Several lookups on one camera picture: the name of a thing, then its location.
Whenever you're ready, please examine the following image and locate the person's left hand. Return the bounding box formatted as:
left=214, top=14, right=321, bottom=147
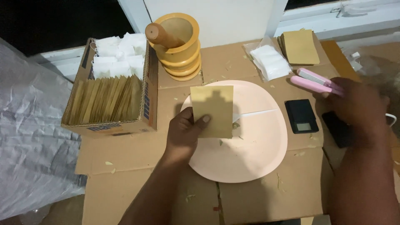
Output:
left=165, top=107, right=211, bottom=164

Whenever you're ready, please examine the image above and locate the pink round plate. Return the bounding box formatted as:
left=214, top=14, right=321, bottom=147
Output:
left=180, top=80, right=288, bottom=184

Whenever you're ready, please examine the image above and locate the cardboard box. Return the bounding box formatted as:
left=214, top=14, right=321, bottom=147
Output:
left=61, top=38, right=159, bottom=139

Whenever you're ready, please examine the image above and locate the person's right hand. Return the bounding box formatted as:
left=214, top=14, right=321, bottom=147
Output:
left=313, top=77, right=389, bottom=143

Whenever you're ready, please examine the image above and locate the black scale lid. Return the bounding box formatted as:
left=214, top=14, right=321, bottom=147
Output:
left=321, top=111, right=354, bottom=149

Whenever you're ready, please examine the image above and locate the pink mini heat sealer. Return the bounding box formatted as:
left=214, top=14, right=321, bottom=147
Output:
left=290, top=68, right=345, bottom=97

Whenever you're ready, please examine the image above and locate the pile of white tea bags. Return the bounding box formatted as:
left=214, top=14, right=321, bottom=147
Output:
left=91, top=32, right=148, bottom=80

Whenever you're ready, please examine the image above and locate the stack of brown paper pouches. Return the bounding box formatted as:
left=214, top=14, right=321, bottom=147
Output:
left=277, top=29, right=321, bottom=67

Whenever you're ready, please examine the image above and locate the wooden mortar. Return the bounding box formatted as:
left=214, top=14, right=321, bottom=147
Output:
left=147, top=13, right=202, bottom=82

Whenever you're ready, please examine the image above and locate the brown paper pouch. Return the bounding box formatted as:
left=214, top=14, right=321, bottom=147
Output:
left=190, top=85, right=234, bottom=139

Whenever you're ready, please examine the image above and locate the row of brown pouches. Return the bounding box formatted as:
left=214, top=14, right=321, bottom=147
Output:
left=66, top=74, right=143, bottom=125

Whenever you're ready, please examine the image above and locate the flattened cardboard sheet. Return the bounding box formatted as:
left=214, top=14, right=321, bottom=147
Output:
left=74, top=31, right=400, bottom=225

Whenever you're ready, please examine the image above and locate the wooden pestle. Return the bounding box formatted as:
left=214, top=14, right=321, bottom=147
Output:
left=145, top=22, right=186, bottom=49

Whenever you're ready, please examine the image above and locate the clear bag of white sachets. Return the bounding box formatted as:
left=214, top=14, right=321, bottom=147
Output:
left=243, top=36, right=293, bottom=83

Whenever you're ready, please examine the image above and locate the clear plastic sheet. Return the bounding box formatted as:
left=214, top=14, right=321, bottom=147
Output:
left=0, top=37, right=87, bottom=220

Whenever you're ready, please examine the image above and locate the black pocket digital scale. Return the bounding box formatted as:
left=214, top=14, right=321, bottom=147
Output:
left=284, top=99, right=319, bottom=134

